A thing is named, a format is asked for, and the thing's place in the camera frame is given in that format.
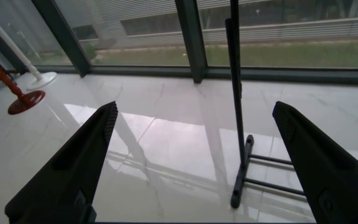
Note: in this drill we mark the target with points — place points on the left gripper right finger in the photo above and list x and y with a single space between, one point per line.
331 174

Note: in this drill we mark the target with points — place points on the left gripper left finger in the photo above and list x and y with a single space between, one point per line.
70 174

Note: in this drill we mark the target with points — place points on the black clothes rack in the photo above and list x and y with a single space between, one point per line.
236 77

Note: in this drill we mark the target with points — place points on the red pole stand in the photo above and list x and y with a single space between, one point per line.
26 104

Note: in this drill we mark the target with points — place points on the white pole stand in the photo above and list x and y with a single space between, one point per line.
43 80

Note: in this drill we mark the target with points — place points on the window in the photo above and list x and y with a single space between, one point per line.
191 37

